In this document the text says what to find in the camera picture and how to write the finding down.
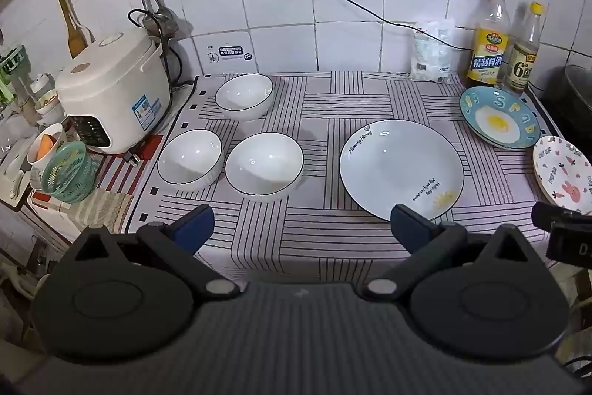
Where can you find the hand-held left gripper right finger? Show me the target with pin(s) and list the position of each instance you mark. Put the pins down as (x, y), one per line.
(409, 227)

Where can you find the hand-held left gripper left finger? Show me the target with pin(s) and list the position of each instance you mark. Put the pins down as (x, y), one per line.
(194, 226)

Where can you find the large pale blue plate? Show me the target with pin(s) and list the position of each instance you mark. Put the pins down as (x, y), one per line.
(397, 166)

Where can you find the white bowl with dark rim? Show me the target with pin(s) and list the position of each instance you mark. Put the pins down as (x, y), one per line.
(189, 163)
(263, 168)
(244, 96)

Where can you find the white bunny carrot print plate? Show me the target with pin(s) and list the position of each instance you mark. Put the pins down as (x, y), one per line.
(562, 173)

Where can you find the blue fried egg print plate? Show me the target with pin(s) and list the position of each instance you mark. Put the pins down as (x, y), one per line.
(499, 119)

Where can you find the red cloth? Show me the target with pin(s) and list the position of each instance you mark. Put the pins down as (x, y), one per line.
(115, 173)

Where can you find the beige woven cloth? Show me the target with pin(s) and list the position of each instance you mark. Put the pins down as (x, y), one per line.
(99, 210)

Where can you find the striped tablecloth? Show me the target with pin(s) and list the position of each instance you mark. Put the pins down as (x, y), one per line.
(323, 136)

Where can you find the black pot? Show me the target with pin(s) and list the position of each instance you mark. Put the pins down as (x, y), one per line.
(571, 103)

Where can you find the green plastic basket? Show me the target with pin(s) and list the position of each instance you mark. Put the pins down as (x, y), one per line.
(67, 173)

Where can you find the cream rice cooker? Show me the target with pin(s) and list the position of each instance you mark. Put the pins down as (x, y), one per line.
(111, 89)

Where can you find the carrot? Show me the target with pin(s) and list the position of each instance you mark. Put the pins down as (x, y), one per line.
(45, 143)

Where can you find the white cup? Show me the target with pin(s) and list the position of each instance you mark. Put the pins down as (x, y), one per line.
(36, 158)

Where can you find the yellow cap vinegar bottle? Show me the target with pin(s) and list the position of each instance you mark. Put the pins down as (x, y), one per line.
(521, 69)

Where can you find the white plastic salt bag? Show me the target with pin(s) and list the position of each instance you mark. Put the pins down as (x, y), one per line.
(432, 52)

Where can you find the yellow label oil bottle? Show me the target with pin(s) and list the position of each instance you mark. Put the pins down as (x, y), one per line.
(488, 52)

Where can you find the small patterned bowl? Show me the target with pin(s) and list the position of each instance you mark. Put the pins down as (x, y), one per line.
(46, 101)

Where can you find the wooden spatula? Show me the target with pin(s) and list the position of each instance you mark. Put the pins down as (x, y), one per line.
(76, 34)

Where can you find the green plastic holder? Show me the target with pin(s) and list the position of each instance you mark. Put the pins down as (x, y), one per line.
(14, 59)

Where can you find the white wall sticker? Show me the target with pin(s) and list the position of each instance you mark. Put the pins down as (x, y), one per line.
(231, 52)

